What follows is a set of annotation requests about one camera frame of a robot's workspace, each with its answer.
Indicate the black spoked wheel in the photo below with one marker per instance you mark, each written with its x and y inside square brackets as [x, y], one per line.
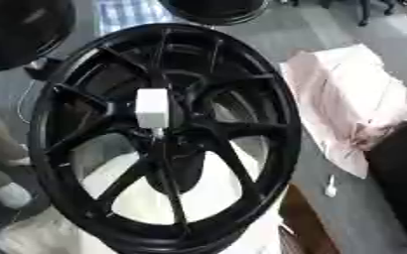
[253, 99]

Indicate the black round wheel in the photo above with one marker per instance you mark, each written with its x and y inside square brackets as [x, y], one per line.
[218, 10]
[16, 33]

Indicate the small white pin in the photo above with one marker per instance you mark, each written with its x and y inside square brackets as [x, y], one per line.
[330, 188]

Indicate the pale pink crumpled sheet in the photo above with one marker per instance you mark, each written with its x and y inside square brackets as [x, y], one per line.
[346, 99]

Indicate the black chair legs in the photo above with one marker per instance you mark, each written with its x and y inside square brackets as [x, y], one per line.
[375, 10]

